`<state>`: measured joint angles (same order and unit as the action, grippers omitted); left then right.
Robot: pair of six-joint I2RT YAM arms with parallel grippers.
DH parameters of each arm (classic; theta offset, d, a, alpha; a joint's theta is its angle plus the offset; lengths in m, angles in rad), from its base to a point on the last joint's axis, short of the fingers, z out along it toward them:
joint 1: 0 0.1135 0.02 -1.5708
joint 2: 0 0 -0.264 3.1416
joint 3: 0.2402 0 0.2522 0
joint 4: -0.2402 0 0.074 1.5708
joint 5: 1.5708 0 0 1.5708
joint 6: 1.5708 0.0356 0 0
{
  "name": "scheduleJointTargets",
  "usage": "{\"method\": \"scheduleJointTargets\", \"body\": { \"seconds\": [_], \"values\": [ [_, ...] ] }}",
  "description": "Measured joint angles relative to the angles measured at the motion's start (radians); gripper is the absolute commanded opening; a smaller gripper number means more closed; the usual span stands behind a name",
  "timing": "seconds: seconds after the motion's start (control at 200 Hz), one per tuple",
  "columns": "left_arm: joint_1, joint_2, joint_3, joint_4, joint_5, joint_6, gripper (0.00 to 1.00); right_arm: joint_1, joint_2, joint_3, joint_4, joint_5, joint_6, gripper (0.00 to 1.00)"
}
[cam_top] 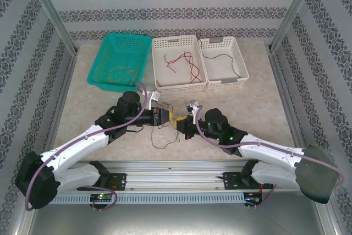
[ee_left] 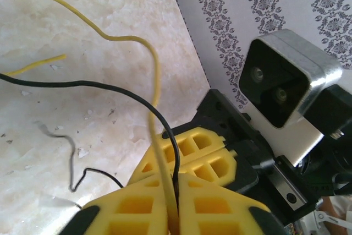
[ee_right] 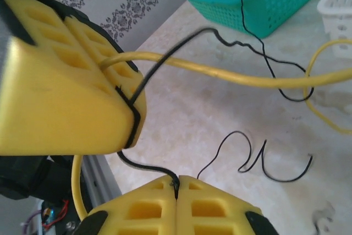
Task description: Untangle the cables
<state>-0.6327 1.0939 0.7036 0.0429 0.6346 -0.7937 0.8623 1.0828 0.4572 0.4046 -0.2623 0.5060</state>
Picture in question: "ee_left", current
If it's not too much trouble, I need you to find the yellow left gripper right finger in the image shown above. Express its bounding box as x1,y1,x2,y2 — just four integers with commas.
177,174,287,235

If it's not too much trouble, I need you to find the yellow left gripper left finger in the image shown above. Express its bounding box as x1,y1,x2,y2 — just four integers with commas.
65,173,178,235

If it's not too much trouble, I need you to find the black cable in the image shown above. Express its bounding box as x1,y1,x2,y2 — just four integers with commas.
0,72,182,211
34,121,125,193

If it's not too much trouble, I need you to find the yellow cable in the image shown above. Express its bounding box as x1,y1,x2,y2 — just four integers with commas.
0,0,178,219

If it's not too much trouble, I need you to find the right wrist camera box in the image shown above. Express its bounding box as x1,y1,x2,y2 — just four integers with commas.
238,28,344,168

